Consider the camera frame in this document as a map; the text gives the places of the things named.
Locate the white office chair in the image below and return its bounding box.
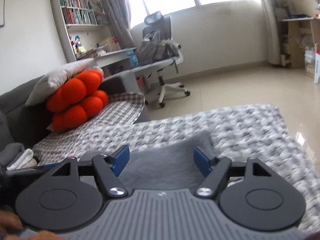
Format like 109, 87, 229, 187
133, 11, 190, 108

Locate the right beige curtain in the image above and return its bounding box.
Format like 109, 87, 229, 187
261, 0, 281, 65

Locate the white bookshelf with books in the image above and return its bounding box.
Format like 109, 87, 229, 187
50, 0, 121, 62

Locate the grey knitted cat sweater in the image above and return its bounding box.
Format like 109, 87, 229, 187
77, 129, 216, 190

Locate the grey sofa headboard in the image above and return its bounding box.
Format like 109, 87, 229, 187
1, 71, 139, 150

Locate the grey backpack on chair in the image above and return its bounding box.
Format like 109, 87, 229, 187
137, 29, 178, 66

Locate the wooden desk shelf unit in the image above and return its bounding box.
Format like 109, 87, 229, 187
278, 0, 319, 77

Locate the grey checkered blanket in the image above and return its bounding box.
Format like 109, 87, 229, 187
104, 92, 145, 126

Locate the person's left hand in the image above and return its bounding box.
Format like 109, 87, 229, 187
0, 210, 23, 238

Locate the left grey curtain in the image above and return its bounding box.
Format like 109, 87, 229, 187
101, 0, 134, 48

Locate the orange pumpkin cushion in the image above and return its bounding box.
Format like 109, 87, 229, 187
46, 69, 109, 133

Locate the grey white quilted bedspread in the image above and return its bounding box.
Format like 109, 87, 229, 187
33, 104, 319, 233

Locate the white pillow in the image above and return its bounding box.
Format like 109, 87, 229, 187
25, 58, 94, 107

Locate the white blue cardboard box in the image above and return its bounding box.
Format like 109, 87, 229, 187
314, 43, 320, 86

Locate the stack of folded clothes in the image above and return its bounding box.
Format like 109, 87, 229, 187
1, 142, 38, 171

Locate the white desk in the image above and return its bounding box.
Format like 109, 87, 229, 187
94, 47, 137, 68

